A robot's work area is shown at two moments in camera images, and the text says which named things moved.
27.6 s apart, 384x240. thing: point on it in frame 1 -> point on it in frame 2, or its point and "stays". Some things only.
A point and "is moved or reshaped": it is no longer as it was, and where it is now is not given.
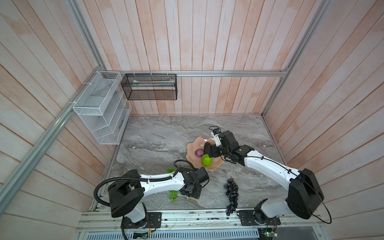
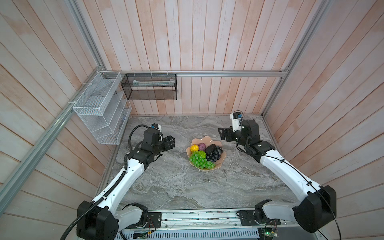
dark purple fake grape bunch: [232, 189] is moved or reshaped
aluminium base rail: [202, 225] stays
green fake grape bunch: [173, 194] -> [201, 163]
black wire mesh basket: [150, 86] stays
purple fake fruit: [199, 152] is moved or reshaped
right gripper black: [211, 148] -> [225, 131]
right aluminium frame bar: [322, 8] stays
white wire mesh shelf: [104, 107] stays
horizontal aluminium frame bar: [194, 73] stays
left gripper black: [196, 195] -> [168, 143]
